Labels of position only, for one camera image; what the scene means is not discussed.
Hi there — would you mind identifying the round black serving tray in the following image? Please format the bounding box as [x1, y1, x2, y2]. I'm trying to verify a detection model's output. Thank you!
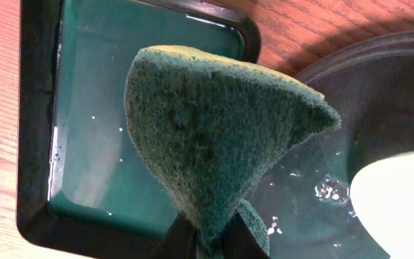
[249, 31, 414, 259]

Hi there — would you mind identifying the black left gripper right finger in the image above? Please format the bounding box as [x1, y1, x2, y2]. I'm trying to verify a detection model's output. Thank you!
[223, 213, 270, 259]

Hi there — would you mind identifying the green scrubbing sponge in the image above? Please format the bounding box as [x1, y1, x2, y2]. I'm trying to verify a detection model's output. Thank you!
[124, 45, 341, 258]

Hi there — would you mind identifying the mint green plate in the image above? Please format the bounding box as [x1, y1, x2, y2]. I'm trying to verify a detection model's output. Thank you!
[350, 152, 414, 259]

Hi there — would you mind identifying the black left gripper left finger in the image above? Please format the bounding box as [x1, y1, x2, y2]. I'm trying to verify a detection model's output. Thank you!
[156, 214, 197, 259]

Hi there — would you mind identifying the black rectangular water tray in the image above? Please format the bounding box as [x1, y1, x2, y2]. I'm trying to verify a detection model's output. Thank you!
[17, 0, 261, 258]

